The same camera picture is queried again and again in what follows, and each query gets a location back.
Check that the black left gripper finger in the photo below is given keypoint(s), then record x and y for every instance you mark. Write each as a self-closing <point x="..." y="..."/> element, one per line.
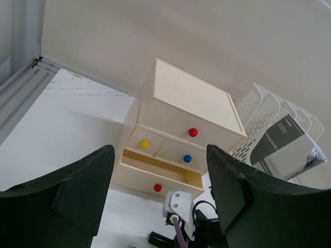
<point x="76" y="191"/>

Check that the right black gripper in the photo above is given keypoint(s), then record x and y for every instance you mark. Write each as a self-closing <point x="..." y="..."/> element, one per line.
<point x="251" y="202"/>

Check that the drawer blue knob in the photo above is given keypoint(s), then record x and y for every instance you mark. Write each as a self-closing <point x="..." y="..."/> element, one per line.
<point x="183" y="155"/>

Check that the small drawer yellow knob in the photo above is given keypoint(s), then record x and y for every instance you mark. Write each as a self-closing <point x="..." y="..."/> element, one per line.
<point x="145" y="142"/>

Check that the dark grey booklet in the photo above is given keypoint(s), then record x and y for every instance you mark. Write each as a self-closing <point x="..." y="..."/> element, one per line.
<point x="285" y="150"/>

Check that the white mesh file organizer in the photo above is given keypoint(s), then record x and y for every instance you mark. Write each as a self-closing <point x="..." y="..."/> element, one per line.
<point x="259" y="109"/>

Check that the cream drawer cabinet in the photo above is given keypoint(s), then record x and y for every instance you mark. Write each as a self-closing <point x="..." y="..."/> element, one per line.
<point x="180" y="89"/>

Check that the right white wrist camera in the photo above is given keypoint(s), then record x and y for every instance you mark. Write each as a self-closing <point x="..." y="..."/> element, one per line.
<point x="181" y="204"/>

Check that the aluminium rail frame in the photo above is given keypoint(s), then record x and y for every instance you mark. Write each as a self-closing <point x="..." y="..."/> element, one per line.
<point x="25" y="73"/>

